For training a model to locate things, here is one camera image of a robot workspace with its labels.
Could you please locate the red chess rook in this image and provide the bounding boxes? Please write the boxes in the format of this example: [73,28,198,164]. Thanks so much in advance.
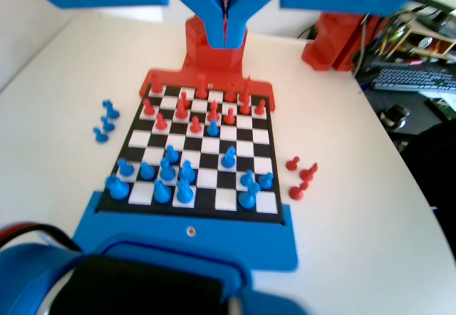
[150,74,165,95]
[224,83,239,103]

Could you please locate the blue chess rook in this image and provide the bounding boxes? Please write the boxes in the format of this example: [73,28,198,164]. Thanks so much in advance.
[104,175,130,201]
[102,99,120,120]

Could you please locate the red chess king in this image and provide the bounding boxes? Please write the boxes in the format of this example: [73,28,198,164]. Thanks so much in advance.
[239,74,254,104]

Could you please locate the red chess queen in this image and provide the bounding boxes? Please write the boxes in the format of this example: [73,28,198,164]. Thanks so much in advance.
[195,74,209,100]

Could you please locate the black white chess board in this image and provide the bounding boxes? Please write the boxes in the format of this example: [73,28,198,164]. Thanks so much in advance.
[95,83,286,225]

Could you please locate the blue chess piece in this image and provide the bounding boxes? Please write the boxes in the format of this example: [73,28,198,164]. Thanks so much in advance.
[177,160,196,184]
[158,157,176,182]

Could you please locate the blue chess knight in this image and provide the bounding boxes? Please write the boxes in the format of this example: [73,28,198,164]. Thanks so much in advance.
[220,145,237,170]

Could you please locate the blue chess bishop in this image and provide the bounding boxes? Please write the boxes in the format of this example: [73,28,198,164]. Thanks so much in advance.
[152,180,172,204]

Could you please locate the blue chess queen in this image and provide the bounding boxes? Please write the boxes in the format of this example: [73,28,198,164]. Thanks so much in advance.
[173,179,195,206]

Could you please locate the red plastic robot part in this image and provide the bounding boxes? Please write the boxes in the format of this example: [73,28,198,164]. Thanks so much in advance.
[301,11,388,73]

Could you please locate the wooden shelf unit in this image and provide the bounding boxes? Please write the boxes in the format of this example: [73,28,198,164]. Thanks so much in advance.
[377,0,456,63]

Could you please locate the dark computer keyboard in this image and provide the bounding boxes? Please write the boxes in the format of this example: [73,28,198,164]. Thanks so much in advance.
[370,66,456,93]

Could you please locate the dark round object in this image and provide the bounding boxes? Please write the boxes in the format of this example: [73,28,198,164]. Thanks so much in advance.
[379,103,411,130]

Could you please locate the black chair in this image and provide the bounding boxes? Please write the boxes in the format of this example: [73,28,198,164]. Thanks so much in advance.
[401,121,456,216]

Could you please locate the red white servo wires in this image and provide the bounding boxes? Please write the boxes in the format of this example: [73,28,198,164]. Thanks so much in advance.
[0,222,82,254]

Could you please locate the blue base plate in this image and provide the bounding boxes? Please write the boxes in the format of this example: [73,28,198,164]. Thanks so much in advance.
[73,190,299,274]

